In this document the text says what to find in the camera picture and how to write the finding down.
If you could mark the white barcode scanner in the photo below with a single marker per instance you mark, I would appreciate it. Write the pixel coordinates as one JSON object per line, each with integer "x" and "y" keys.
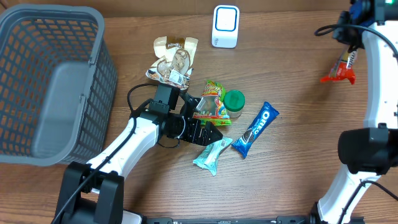
{"x": 225, "y": 26}

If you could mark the beige brown snack pouch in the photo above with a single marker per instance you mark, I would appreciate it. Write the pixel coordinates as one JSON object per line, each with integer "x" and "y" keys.
{"x": 175, "y": 61}

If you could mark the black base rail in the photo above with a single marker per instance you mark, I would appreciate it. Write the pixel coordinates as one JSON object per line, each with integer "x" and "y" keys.
{"x": 248, "y": 220}

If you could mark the green lid small jar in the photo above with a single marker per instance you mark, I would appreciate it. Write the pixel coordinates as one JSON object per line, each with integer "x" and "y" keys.
{"x": 234, "y": 102}

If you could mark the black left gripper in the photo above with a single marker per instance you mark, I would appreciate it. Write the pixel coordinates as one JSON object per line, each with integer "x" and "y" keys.
{"x": 204, "y": 140}

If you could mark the orange cracker pack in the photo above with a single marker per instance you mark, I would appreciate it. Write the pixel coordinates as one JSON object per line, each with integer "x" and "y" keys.
{"x": 343, "y": 68}

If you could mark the grey plastic shopping basket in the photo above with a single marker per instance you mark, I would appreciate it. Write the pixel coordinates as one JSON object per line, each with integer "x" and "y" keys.
{"x": 58, "y": 83}

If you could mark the green colourful candy bag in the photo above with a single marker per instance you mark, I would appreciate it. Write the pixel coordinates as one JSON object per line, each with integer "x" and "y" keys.
{"x": 211, "y": 107}

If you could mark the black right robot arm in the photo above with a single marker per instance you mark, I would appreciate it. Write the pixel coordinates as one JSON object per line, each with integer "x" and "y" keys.
{"x": 367, "y": 153}

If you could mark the light blue snack packet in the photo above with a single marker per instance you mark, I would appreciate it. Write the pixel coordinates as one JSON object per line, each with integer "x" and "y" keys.
{"x": 208, "y": 159}

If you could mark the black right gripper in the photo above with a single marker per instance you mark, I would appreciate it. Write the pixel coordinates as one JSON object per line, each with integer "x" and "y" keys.
{"x": 344, "y": 35}

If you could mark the blue Oreo cookie pack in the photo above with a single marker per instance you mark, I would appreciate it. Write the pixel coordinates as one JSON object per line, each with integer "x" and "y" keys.
{"x": 264, "y": 118}

